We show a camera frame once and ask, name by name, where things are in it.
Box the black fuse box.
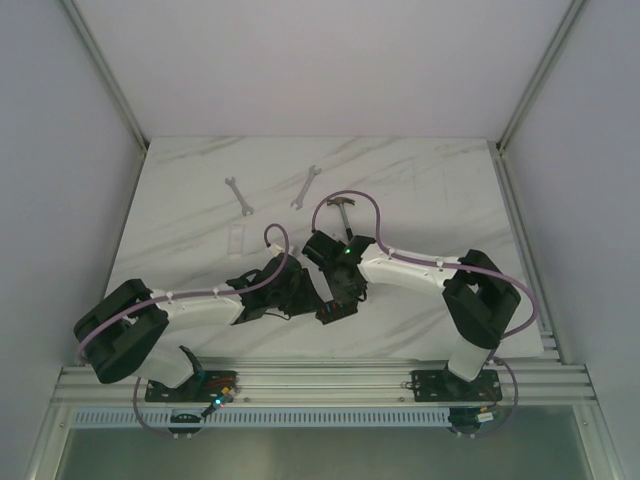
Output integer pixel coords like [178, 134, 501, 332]
[315, 300, 358, 325]

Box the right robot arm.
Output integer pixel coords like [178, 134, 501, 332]
[302, 230, 521, 403]

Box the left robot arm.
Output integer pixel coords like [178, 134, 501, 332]
[73, 254, 322, 402]

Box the clear fuse box lid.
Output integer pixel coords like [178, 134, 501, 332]
[227, 225, 245, 258]

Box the left silver wrench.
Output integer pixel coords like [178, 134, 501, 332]
[225, 177, 254, 216]

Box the silver wrench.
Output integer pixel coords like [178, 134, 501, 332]
[290, 165, 322, 210]
[225, 177, 254, 216]

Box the right silver wrench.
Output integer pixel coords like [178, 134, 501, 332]
[290, 165, 322, 210]

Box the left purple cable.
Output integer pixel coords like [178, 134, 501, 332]
[75, 222, 292, 441]

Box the purple cable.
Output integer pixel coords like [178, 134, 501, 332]
[309, 188, 542, 441]
[75, 222, 292, 441]

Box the black handled claw hammer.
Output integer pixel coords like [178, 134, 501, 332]
[326, 196, 355, 241]

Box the grey slotted cable duct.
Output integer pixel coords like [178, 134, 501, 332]
[70, 406, 451, 429]

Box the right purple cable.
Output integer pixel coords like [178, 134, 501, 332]
[309, 188, 542, 441]

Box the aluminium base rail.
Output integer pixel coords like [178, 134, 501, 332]
[51, 358, 597, 407]

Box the right aluminium frame post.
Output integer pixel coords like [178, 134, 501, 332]
[496, 0, 589, 154]

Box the aluminium frame post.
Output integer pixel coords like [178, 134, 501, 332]
[59, 0, 150, 153]
[496, 0, 589, 154]

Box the left aluminium frame post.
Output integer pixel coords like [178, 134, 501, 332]
[59, 0, 150, 153]

